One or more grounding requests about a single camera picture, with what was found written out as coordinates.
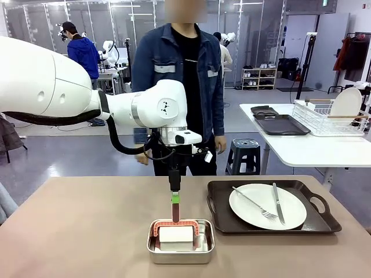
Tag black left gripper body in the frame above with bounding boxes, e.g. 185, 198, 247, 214
158, 144, 192, 192

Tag lint roller with brown handle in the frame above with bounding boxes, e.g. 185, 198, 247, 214
152, 202, 200, 251

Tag dark brown serving tray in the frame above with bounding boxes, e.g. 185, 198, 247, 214
207, 180, 343, 235
253, 114, 311, 136

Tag silver table knife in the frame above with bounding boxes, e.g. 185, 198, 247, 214
272, 182, 286, 225

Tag denim sleeved left forearm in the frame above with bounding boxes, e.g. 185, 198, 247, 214
212, 95, 226, 137

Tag denim sleeved right forearm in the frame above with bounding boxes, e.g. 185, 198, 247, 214
132, 127, 151, 156

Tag black floor mat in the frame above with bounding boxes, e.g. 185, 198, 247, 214
277, 86, 314, 93

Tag person's left hand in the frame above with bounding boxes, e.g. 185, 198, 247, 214
214, 136, 227, 155

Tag rectangular steel container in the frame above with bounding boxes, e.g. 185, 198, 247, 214
147, 218, 215, 264

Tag dark grey plastic stool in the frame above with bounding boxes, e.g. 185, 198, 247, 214
225, 138, 261, 176

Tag person in denim jacket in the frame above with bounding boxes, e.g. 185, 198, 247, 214
132, 0, 227, 177

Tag person in beige top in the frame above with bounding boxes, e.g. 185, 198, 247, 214
213, 31, 234, 73

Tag wooden shoe rack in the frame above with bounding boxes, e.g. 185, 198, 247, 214
242, 67, 278, 90

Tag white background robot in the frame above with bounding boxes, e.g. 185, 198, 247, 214
98, 40, 128, 70
220, 32, 236, 47

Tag white side table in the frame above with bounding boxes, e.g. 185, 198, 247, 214
239, 103, 371, 192

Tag man in blue hoodie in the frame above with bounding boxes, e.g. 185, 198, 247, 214
59, 21, 101, 90

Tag pile of black bags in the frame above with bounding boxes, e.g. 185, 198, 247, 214
278, 57, 299, 81

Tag black tripod stand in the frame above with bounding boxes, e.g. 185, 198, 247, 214
295, 32, 318, 101

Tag orange hanging jacket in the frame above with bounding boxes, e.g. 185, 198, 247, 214
333, 36, 352, 72

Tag dark maroon hanging coat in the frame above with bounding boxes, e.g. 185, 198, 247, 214
344, 34, 371, 82

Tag black clothes rack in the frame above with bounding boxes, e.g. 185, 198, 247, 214
327, 31, 371, 95

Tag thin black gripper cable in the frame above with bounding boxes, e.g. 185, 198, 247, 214
143, 134, 210, 162

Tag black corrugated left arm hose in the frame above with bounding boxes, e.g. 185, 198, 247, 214
2, 111, 153, 155

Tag white wire dish rack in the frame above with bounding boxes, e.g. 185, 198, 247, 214
292, 98, 370, 137

